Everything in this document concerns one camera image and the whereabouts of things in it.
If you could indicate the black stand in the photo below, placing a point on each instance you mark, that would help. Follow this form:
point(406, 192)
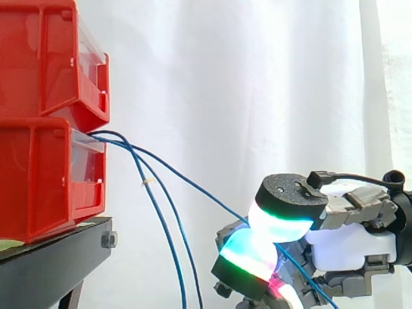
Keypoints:
point(48, 257)

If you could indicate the red plastic bin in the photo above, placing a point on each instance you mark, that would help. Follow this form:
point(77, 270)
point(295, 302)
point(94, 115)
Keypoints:
point(32, 180)
point(29, 58)

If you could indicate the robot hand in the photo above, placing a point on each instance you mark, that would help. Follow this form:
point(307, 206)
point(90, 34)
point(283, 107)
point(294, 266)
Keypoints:
point(347, 248)

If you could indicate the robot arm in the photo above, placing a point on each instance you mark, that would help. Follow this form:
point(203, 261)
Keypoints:
point(405, 225)

